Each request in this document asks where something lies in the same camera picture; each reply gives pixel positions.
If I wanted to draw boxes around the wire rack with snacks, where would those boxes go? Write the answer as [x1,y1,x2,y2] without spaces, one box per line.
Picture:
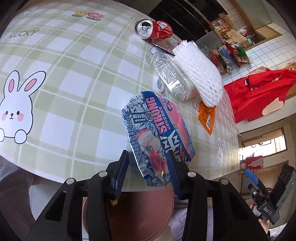
[209,41,250,75]

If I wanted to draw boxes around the black oven stove unit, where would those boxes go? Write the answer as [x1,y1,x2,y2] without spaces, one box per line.
[149,0,227,41]

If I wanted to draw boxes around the crushed red soda can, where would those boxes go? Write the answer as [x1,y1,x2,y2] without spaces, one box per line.
[134,19,173,40]

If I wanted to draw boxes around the white foam net sleeve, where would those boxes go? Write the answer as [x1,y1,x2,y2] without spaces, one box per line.
[173,40,223,108]

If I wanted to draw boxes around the crushed clear plastic bottle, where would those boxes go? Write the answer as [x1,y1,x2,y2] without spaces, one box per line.
[146,52,198,101]

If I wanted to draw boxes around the green plaid bunny tablecloth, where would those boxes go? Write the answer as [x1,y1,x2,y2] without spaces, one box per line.
[0,0,240,183]

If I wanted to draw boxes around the red apron on wall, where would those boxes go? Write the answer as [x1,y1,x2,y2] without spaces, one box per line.
[224,66,295,123]

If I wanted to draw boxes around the blue pink Strong snack wrapper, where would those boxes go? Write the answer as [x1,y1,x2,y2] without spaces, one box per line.
[120,91,195,187]

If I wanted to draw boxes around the orange snack packet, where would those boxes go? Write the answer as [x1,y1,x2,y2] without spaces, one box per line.
[198,101,216,135]

